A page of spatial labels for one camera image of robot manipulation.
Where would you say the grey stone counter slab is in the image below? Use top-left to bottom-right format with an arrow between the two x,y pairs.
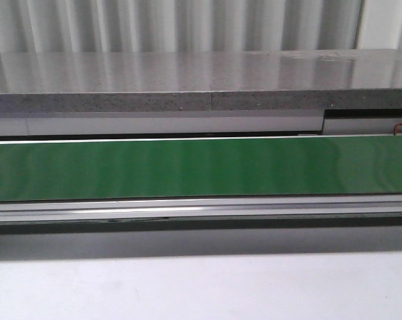
0,49 -> 402,114

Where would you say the green conveyor belt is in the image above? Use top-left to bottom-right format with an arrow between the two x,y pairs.
0,135 -> 402,202

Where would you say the white pleated curtain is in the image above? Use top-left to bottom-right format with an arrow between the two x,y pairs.
0,1 -> 402,53

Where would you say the aluminium conveyor frame rail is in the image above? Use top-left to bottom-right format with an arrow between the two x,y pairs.
0,194 -> 402,225

